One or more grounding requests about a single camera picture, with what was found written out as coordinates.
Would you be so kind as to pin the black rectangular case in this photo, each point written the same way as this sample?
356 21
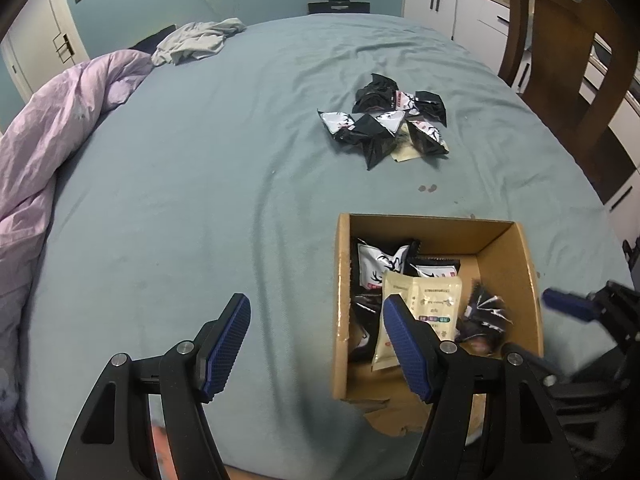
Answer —
339 7

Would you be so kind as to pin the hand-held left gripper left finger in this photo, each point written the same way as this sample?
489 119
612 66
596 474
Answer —
225 345

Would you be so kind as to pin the pile of black snack packets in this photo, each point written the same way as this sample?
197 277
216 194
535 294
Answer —
380 130

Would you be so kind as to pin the pink quilt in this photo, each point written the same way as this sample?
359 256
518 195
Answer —
60 135

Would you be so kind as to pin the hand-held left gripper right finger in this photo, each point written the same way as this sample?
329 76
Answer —
407 347

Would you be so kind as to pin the beige sachet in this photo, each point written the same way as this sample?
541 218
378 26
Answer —
395 292
440 305
406 153

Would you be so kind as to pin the brown wooden chair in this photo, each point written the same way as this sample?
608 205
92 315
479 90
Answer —
555 60

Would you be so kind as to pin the black foil snack packet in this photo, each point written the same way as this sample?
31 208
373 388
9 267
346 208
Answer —
437 269
382 266
362 330
487 317

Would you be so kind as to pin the dark cloth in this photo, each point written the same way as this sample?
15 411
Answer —
145 42

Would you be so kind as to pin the grey-white crumpled garment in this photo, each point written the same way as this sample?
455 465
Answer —
195 42

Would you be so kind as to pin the white drawer unit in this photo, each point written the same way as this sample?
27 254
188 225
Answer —
625 125

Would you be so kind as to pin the white door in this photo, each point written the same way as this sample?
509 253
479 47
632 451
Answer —
35 35

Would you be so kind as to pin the brown cardboard box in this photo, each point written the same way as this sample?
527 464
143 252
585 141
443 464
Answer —
500 245

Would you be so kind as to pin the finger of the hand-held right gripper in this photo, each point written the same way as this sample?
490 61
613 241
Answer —
567 302

